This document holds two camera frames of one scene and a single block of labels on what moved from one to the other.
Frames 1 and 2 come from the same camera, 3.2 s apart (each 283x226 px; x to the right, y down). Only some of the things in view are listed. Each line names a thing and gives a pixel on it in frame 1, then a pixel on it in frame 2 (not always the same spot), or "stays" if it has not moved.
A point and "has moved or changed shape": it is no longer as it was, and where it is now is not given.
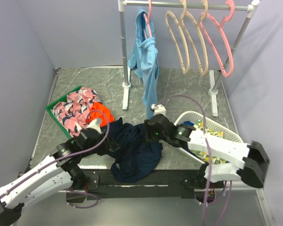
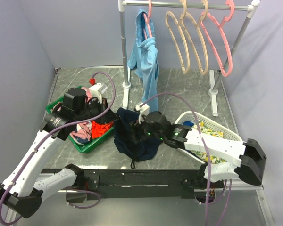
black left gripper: (107, 143) → (106, 113)
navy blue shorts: (138, 155) has moved or changed shape
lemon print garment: (204, 155) stays
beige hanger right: (187, 33) stays
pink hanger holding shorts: (147, 20) stays
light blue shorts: (145, 60) stays
